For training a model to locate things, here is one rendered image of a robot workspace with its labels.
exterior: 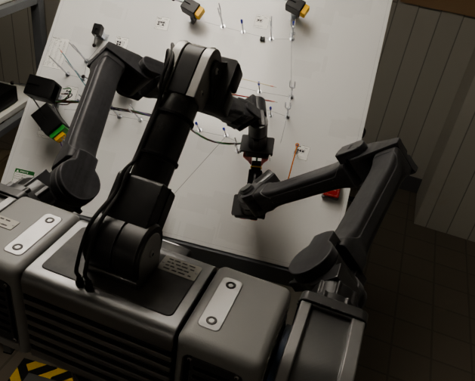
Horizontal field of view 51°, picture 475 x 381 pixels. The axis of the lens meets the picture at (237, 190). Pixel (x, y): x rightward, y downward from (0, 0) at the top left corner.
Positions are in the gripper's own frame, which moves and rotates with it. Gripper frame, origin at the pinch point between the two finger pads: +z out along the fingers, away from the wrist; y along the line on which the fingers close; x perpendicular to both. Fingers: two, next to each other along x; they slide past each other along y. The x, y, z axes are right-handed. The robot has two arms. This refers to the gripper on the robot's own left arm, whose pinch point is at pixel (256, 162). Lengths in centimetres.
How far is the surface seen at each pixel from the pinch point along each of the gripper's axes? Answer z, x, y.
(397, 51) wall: 99, -184, -75
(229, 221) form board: 14.8, 14.6, 6.7
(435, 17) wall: 74, -191, -92
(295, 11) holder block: -23, -48, -6
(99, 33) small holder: -15, -36, 61
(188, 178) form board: 9.7, 3.2, 22.6
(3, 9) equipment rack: -27, -28, 88
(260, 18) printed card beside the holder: -16, -52, 6
